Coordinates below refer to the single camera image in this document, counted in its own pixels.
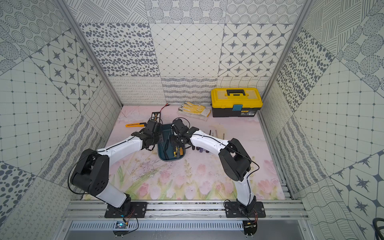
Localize teal plastic storage box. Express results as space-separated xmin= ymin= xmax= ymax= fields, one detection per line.
xmin=158 ymin=124 xmax=186 ymax=162

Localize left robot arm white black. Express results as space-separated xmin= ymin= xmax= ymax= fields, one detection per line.
xmin=68 ymin=118 xmax=162 ymax=212

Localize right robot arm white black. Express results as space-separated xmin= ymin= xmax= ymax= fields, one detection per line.
xmin=171 ymin=118 xmax=256 ymax=208

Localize yellow utility knife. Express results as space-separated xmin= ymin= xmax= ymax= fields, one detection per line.
xmin=125 ymin=123 xmax=147 ymax=128

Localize black balanced charging board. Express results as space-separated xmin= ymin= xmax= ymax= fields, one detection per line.
xmin=151 ymin=112 xmax=161 ymax=122

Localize yellow white work gloves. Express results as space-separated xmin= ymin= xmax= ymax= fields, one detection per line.
xmin=178 ymin=102 xmax=212 ymax=121

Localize yellow black toolbox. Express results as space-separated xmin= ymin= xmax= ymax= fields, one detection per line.
xmin=211 ymin=88 xmax=263 ymax=118

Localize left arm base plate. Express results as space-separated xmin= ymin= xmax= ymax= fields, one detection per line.
xmin=104 ymin=202 xmax=148 ymax=219

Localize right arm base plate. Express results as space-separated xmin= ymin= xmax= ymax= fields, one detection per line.
xmin=224 ymin=201 xmax=266 ymax=219

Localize white slotted cable duct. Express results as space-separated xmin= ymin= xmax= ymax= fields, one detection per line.
xmin=70 ymin=220 xmax=244 ymax=231

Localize aluminium rail frame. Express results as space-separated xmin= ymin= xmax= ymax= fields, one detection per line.
xmin=62 ymin=200 xmax=309 ymax=221

